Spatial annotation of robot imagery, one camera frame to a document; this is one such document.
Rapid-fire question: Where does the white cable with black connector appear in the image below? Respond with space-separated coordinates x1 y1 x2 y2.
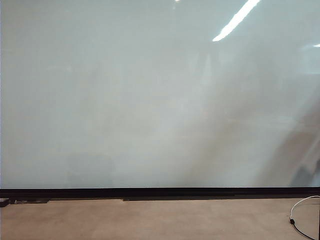
288 195 320 240

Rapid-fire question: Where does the white glass whiteboard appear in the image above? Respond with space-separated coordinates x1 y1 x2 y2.
0 0 320 189

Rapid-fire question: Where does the black whiteboard pen tray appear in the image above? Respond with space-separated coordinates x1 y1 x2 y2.
122 195 320 202

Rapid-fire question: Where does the black whiteboard bottom rail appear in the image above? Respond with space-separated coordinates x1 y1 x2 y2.
0 187 320 200

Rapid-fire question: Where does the dark grey bracket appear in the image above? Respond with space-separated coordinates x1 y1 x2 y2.
13 198 50 205

